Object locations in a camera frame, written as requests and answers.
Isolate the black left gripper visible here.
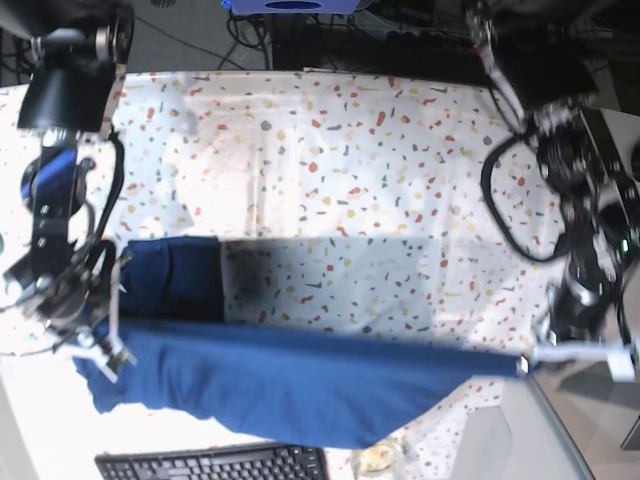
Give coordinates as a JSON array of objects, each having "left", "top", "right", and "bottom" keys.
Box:
[{"left": 534, "top": 269, "right": 622, "bottom": 346}]

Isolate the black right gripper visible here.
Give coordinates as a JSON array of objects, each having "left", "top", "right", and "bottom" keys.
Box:
[{"left": 19, "top": 239, "right": 120, "bottom": 342}]

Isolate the dark blue t-shirt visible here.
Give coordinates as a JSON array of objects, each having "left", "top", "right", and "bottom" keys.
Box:
[{"left": 37, "top": 147, "right": 544, "bottom": 450}]

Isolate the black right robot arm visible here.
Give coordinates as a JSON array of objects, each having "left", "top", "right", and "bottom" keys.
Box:
[{"left": 1, "top": 1, "right": 135, "bottom": 347}]

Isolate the grey monitor edge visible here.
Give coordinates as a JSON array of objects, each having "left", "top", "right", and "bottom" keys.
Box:
[{"left": 501, "top": 377, "right": 594, "bottom": 480}]

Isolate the terrazzo patterned tablecloth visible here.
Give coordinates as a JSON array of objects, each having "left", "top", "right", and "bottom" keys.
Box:
[{"left": 0, "top": 67, "right": 593, "bottom": 480}]

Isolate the clear glass jar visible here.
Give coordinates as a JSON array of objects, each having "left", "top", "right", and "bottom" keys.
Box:
[{"left": 351, "top": 438, "right": 404, "bottom": 480}]

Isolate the black computer keyboard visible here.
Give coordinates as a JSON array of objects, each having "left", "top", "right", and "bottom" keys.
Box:
[{"left": 94, "top": 442, "right": 329, "bottom": 480}]

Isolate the blue box at top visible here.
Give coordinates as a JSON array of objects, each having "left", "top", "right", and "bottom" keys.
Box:
[{"left": 221, "top": 0, "right": 368, "bottom": 15}]

